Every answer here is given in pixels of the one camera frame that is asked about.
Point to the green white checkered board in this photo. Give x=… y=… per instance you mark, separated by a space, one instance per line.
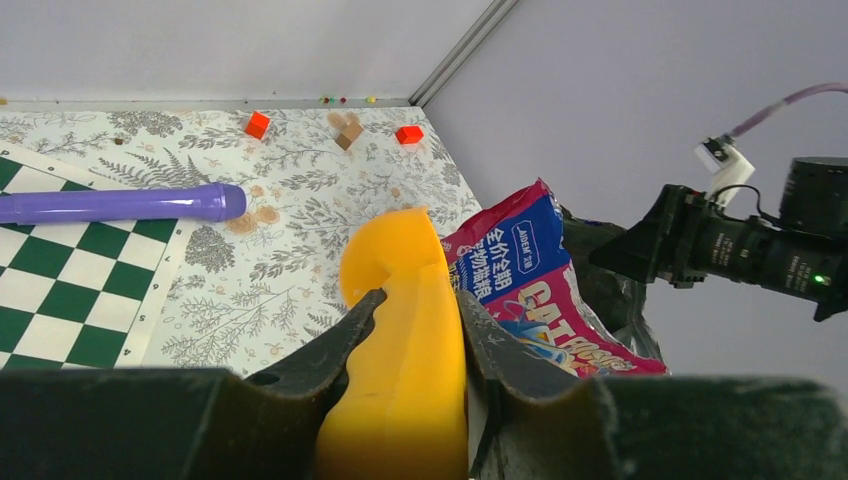
x=85 y=295

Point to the brown wooden block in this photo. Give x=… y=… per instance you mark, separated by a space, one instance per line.
x=348 y=135

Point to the cat food bag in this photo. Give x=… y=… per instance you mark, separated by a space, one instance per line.
x=511 y=257

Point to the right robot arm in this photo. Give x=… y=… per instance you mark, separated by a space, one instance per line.
x=814 y=209

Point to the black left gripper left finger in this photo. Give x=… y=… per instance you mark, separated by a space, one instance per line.
x=179 y=423

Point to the purple plastic cylinder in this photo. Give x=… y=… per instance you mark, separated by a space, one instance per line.
x=214 y=202

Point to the small red cube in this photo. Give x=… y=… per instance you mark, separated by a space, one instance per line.
x=257 y=125

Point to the yellow plastic scoop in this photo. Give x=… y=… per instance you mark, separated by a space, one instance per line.
x=403 y=413

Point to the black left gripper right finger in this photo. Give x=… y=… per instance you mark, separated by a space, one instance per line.
x=544 y=423

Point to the floral tablecloth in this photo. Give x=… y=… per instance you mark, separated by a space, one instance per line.
x=251 y=290

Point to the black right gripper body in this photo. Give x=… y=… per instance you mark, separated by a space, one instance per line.
x=744 y=251

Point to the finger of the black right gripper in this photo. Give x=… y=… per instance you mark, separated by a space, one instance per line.
x=656 y=246

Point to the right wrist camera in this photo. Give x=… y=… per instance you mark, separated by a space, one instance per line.
x=727 y=165

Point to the red rectangular block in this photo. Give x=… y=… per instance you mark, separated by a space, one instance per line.
x=409 y=135

